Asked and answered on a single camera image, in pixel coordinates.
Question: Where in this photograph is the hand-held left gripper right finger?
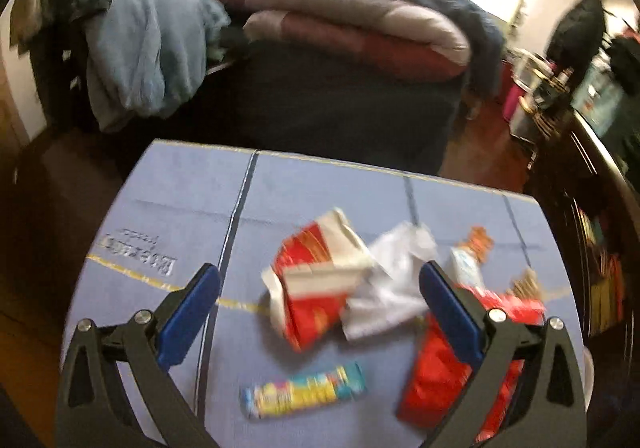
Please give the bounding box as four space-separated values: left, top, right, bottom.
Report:
417 261 587 448

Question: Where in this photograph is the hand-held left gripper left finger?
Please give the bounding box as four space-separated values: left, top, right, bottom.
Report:
54 263 223 448

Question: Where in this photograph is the orange and white snack wrapper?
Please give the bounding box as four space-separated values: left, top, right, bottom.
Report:
447 225 496 291

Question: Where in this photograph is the white paper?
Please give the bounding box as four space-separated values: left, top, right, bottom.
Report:
342 222 441 341

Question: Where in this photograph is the red snack bag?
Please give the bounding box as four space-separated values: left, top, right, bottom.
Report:
397 273 548 444

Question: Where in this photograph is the colourful candy tube wrapper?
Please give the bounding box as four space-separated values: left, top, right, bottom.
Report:
240 362 368 421

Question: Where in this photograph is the blue lined mat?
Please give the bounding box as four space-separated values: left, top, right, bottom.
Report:
60 138 586 448

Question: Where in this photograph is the dark wooden dresser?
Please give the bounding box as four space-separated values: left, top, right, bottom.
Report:
520 98 640 339

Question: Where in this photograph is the pink container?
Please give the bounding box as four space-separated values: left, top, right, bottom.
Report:
502 78 523 124

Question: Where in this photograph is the bed with dark sheet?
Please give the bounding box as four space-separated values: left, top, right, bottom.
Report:
185 41 481 179

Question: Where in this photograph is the teal box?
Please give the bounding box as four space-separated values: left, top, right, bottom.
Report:
572 58 626 129

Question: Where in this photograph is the light blue garment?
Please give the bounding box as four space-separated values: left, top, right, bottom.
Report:
85 0 231 131

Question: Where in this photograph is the folded pink and red quilt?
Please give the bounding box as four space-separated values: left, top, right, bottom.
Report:
190 0 473 79

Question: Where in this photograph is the hanging black coat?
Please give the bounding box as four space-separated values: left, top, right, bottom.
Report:
547 0 608 74

